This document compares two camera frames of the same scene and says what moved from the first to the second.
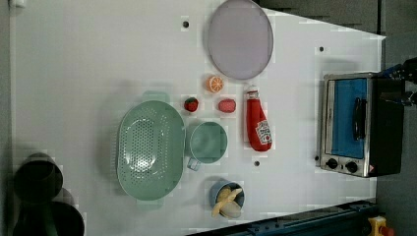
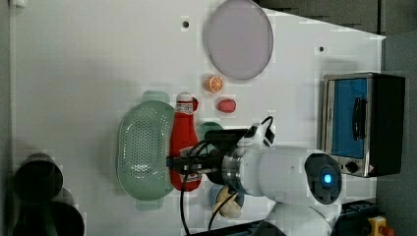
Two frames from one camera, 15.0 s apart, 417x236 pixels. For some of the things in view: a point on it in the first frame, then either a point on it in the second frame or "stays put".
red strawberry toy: [191, 104] stays put
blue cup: [214, 191] stays put
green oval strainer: [150, 149] stays put
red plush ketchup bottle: [259, 130] → [184, 137]
